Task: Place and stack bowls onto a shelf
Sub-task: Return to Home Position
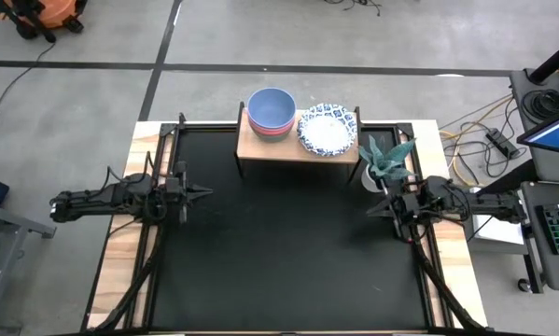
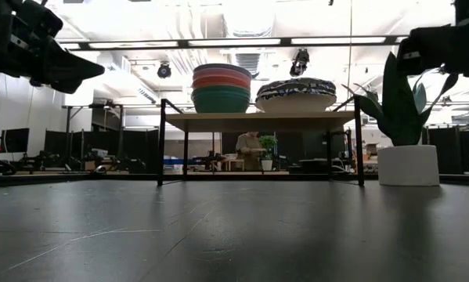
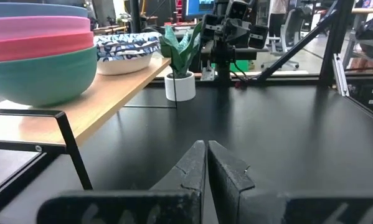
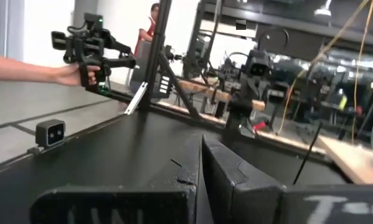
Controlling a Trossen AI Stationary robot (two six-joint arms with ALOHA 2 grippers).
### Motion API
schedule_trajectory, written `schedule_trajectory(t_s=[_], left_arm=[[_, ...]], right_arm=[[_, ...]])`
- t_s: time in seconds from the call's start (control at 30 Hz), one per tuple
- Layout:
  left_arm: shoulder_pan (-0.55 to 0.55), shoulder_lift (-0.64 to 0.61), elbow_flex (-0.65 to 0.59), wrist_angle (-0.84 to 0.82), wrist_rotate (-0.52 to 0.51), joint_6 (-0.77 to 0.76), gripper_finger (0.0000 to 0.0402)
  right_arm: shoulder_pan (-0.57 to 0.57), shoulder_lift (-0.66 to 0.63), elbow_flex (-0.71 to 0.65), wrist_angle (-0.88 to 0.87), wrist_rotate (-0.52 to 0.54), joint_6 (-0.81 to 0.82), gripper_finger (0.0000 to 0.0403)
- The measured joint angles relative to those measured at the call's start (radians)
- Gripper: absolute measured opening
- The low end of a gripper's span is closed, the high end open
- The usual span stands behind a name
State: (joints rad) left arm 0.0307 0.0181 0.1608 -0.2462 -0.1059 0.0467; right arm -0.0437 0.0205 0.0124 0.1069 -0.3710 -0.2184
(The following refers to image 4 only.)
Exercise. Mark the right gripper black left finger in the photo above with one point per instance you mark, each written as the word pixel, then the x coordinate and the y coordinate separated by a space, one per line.
pixel 127 205

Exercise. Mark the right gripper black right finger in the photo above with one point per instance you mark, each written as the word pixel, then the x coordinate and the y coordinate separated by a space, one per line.
pixel 242 199

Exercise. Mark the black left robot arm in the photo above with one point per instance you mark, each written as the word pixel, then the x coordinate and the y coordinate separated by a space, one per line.
pixel 237 118

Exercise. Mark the person's forearm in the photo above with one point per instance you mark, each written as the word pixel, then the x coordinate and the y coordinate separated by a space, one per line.
pixel 18 68

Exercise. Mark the wooden shelf with black legs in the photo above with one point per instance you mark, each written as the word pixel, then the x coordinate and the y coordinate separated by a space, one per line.
pixel 354 158

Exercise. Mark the small red plastic piece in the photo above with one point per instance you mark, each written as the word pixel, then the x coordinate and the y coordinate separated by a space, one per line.
pixel 260 126

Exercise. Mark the black table mat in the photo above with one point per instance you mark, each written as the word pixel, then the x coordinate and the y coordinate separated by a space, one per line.
pixel 111 149

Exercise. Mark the black device with white labels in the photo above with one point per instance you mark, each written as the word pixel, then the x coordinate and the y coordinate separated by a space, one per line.
pixel 164 84

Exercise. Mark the white lamp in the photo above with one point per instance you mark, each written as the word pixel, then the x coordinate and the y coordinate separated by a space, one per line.
pixel 323 11

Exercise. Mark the person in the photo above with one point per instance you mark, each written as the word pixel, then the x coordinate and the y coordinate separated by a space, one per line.
pixel 147 31

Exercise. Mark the person's hand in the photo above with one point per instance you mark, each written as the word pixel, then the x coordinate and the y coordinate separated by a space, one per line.
pixel 71 74

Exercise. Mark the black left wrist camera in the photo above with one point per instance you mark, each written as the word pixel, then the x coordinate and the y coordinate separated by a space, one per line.
pixel 257 67

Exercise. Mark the small grey table camera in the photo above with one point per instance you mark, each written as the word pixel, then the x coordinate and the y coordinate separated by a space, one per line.
pixel 50 133

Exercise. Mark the black metal rig frame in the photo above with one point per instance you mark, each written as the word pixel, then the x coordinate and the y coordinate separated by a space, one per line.
pixel 155 46

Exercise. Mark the silver metal bracket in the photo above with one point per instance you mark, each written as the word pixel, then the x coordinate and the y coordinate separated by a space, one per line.
pixel 136 98

